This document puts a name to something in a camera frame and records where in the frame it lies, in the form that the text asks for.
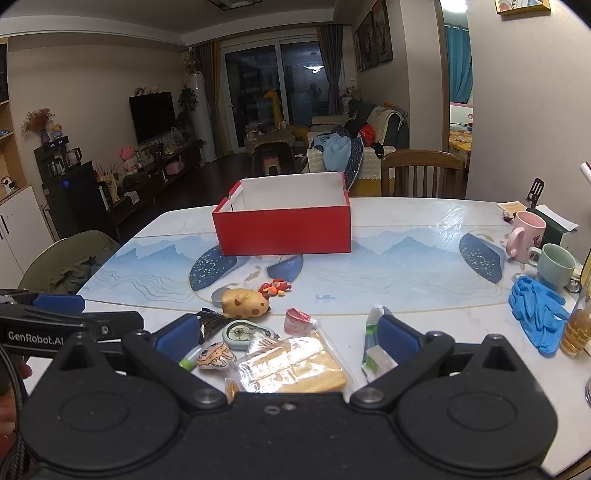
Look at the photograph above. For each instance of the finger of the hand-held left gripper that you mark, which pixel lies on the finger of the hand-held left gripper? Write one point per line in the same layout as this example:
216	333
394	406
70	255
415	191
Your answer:
117	323
57	303

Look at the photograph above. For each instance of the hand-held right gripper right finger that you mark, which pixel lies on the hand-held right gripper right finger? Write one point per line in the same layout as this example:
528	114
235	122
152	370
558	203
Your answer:
399	339

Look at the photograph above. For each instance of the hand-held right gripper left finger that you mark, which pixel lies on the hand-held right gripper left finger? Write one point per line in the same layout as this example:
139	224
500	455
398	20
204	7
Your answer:
178	339

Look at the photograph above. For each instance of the green white packet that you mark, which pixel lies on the green white packet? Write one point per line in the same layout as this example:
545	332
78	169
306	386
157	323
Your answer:
377	361

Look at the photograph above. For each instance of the black snack packet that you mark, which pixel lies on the black snack packet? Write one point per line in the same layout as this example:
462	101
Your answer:
211	324

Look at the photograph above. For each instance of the round cartoon face badge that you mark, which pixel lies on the round cartoon face badge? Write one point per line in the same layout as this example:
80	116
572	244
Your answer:
216	356

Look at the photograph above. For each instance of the round silver tin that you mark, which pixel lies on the round silver tin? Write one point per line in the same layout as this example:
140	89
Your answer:
219	296

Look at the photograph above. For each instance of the pale green oval gadget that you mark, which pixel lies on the pale green oval gadget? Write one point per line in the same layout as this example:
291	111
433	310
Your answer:
244	334

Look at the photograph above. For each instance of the yellow spotted squishy toy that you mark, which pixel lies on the yellow spotted squishy toy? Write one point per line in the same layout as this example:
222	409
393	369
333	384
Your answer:
244	302

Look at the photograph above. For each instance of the small pink carton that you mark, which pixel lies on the small pink carton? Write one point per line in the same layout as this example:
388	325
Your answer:
298	321

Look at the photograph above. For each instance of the clear bag of bread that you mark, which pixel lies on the clear bag of bread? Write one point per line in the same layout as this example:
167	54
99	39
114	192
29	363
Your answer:
295	364

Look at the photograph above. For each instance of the red cardboard box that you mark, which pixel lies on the red cardboard box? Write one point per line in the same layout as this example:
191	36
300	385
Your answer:
286	230

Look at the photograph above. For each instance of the person's left hand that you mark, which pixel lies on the person's left hand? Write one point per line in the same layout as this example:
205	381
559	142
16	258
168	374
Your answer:
7	410

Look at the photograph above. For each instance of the white cabinet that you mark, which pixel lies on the white cabinet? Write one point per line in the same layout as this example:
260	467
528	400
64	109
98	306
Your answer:
23	230

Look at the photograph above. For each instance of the black tea bar machine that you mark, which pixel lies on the black tea bar machine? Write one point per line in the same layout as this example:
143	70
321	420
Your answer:
76	194

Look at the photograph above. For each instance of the blue cloth item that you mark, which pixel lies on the blue cloth item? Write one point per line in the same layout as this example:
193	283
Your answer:
538	314

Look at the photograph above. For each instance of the dark low television cabinet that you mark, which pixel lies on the dark low television cabinet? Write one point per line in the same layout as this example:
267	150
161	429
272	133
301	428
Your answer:
147	184

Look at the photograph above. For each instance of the pink plush toy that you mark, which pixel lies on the pink plush toy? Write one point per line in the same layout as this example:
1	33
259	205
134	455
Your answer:
127	159

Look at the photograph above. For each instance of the pink mug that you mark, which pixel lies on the pink mug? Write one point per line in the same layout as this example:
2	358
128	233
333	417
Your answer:
526	235

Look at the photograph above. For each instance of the pink bag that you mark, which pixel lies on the pink bag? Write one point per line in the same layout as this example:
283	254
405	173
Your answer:
175	167

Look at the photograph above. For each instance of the wooden chair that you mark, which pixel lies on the wooden chair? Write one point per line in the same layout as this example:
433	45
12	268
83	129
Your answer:
422	173

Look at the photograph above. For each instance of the pale green mug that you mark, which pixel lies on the pale green mug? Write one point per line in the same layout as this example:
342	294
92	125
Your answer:
554	267

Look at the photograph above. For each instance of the wooden shelf unit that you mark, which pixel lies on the wooden shelf unit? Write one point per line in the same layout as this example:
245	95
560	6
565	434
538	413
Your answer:
9	138

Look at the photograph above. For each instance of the yellow card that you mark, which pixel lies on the yellow card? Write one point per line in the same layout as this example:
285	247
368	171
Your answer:
510	206

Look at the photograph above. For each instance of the amber liquid glass bottle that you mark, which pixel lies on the amber liquid glass bottle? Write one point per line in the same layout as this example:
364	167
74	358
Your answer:
575	330

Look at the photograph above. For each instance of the sofa with cream cover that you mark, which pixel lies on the sofa with cream cover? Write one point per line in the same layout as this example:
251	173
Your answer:
374	161

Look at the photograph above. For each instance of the vase of dried flowers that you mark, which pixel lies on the vase of dried flowers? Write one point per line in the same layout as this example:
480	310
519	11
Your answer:
39	120

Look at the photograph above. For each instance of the dark green box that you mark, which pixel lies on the dark green box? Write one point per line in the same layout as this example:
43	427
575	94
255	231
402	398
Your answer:
556	235

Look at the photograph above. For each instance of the pile of blue clothes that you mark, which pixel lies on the pile of blue clothes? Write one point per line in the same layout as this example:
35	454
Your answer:
337	152

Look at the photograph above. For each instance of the pink plastic stool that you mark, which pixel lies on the pink plastic stool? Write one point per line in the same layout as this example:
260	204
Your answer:
271	164

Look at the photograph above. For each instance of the black phone stand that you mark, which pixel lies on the black phone stand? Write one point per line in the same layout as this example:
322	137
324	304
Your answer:
536	189

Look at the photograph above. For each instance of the flat screen television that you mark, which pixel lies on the flat screen television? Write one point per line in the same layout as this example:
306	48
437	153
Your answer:
152	116

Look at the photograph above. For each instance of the bed with clothes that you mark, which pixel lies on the bed with clothes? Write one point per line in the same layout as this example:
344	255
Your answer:
461	138

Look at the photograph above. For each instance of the white tower air conditioner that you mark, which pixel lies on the white tower air conditioner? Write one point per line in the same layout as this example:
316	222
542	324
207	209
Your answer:
203	120

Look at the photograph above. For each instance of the coffee table with cloth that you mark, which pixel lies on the coffee table with cloth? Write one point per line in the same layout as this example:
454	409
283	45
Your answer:
270	138

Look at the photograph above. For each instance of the tall potted plant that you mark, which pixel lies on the tall potted plant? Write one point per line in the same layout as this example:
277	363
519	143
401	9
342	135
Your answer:
187	106

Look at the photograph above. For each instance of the row of small plush toys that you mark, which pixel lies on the row of small plush toys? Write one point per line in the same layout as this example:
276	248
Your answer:
147	90

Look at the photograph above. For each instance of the yellow grey curtain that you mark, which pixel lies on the yellow grey curtain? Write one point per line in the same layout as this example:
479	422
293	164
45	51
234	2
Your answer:
217	92

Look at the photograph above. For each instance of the white stick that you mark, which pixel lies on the white stick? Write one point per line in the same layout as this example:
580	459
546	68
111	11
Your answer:
586	173

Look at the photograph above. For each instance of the yellow giraffe toy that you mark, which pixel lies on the yellow giraffe toy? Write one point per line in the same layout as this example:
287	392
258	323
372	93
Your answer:
274	108

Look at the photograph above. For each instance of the teal curtain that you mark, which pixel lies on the teal curtain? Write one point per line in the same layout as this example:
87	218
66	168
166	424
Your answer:
459	64

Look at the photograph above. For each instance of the ceiling light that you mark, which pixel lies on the ceiling light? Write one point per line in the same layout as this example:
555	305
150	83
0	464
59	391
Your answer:
231	3

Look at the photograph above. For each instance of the gold framed picture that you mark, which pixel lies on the gold framed picture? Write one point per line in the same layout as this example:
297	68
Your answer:
521	7

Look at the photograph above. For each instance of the dark framed wall pictures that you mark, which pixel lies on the dark framed wall pictures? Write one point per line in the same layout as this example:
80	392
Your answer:
374	37

